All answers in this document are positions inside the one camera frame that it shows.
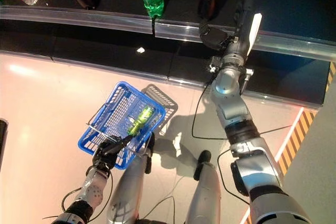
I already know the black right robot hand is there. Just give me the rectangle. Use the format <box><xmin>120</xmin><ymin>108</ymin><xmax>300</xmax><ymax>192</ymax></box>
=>
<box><xmin>198</xmin><ymin>0</ymin><xmax>257</xmax><ymax>57</ymax></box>

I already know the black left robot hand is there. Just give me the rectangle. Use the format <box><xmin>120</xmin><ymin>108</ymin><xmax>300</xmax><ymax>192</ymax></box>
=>
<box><xmin>92</xmin><ymin>134</ymin><xmax>133</xmax><ymax>171</ymax></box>

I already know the blue plastic shopping basket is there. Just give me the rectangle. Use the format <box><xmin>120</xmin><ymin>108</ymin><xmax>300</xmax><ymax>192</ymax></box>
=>
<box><xmin>77</xmin><ymin>81</ymin><xmax>167</xmax><ymax>170</ymax></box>

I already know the white plastic strip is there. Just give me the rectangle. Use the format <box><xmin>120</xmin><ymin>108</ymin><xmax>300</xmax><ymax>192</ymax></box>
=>
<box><xmin>247</xmin><ymin>13</ymin><xmax>263</xmax><ymax>55</ymax></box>

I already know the silver left robot leg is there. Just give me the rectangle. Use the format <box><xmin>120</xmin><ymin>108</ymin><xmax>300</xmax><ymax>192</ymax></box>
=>
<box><xmin>107</xmin><ymin>132</ymin><xmax>155</xmax><ymax>224</ymax></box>

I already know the silver robot leg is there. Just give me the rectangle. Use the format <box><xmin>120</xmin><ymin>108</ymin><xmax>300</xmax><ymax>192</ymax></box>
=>
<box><xmin>184</xmin><ymin>150</ymin><xmax>222</xmax><ymax>224</ymax></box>
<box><xmin>107</xmin><ymin>132</ymin><xmax>155</xmax><ymax>224</ymax></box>

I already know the small green plastic bottle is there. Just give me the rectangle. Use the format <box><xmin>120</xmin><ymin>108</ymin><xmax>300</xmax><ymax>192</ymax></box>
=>
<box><xmin>127</xmin><ymin>115</ymin><xmax>148</xmax><ymax>136</ymax></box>

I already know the low black base shelf board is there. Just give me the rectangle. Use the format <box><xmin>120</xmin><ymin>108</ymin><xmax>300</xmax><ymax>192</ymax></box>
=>
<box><xmin>0</xmin><ymin>19</ymin><xmax>55</xmax><ymax>62</ymax></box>
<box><xmin>167</xmin><ymin>40</ymin><xmax>332</xmax><ymax>108</ymax></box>
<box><xmin>49</xmin><ymin>26</ymin><xmax>182</xmax><ymax>82</ymax></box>

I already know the black side shelf unit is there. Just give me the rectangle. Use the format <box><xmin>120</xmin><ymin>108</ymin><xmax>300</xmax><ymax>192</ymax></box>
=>
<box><xmin>0</xmin><ymin>120</ymin><xmax>9</xmax><ymax>172</ymax></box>

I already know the silver right robot leg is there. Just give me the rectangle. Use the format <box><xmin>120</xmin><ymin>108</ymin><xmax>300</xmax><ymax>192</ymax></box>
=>
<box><xmin>184</xmin><ymin>150</ymin><xmax>222</xmax><ymax>224</ymax></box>

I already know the yellow black hazard tape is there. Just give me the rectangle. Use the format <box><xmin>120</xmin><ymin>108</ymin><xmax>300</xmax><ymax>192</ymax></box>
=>
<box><xmin>240</xmin><ymin>62</ymin><xmax>336</xmax><ymax>224</ymax></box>

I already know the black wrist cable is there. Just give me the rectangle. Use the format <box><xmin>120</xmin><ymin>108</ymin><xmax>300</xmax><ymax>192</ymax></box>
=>
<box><xmin>61</xmin><ymin>171</ymin><xmax>114</xmax><ymax>222</ymax></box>
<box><xmin>191</xmin><ymin>76</ymin><xmax>251</xmax><ymax>206</ymax></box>

